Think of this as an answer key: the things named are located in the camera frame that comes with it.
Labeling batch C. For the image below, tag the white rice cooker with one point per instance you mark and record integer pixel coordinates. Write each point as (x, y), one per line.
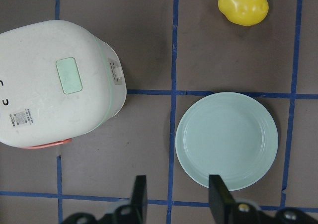
(57, 82)

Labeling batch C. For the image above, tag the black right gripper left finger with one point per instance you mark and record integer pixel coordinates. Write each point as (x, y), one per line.
(139, 200)

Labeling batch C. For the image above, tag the yellow toy pepper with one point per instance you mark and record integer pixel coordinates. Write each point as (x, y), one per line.
(244, 12)

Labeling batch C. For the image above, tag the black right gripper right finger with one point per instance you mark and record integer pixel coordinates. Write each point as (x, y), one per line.
(223, 206)

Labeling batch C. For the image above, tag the right green plate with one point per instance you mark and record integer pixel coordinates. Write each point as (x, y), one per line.
(228, 134)

